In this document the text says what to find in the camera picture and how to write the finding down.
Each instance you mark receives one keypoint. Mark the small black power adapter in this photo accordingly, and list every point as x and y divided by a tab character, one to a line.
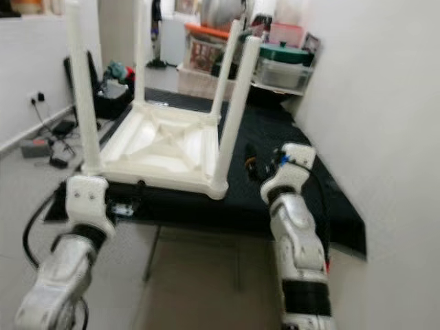
59	162

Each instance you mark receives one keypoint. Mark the black round bowl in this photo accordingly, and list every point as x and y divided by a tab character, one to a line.
254	86

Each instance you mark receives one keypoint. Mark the black power brick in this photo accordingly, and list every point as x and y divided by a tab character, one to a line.
62	128

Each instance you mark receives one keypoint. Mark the beige cloth covered bench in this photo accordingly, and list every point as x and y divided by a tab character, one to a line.
196	84

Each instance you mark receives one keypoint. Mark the clear plastic storage box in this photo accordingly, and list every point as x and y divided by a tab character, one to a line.
285	74

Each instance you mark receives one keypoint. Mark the white plastic children table top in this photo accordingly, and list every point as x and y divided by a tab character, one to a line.
165	148

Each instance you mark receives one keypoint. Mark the green item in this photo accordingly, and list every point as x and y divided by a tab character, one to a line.
285	53

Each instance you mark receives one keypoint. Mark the round container with orange lid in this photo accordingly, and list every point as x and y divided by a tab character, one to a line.
27	7

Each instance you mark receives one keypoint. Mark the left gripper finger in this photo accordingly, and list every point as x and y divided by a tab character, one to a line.
140	191

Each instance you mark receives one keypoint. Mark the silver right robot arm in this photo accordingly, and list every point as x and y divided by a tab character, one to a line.
299	247

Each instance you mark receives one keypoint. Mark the storage box with orange lid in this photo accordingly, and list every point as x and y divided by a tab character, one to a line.
206	51

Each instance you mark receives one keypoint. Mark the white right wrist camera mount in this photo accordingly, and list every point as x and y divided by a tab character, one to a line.
292	172

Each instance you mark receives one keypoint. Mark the black open suitcase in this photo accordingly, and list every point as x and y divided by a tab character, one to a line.
113	103

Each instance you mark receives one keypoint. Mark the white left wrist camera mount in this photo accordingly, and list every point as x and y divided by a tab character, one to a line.
89	203

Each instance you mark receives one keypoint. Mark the teal cloth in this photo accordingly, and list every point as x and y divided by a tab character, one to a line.
117	69

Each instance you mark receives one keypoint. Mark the pink storage box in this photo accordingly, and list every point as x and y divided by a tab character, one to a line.
287	34

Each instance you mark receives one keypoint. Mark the black wall plug charger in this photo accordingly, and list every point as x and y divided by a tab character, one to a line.
38	98

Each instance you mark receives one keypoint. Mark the grey box with red label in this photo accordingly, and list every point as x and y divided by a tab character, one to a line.
34	148

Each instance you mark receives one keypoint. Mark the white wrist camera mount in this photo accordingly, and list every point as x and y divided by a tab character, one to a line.
292	172
89	203

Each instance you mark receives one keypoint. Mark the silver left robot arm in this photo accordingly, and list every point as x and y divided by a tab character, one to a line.
58	278

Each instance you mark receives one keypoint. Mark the grey metal table frame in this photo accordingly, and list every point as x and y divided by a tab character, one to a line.
151	254

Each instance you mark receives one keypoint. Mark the small framed photo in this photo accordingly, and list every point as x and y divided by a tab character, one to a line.
311	42

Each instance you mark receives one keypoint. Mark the large silver metal pot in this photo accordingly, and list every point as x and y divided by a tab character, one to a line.
223	12

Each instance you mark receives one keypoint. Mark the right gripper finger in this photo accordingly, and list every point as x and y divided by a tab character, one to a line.
279	157
249	158

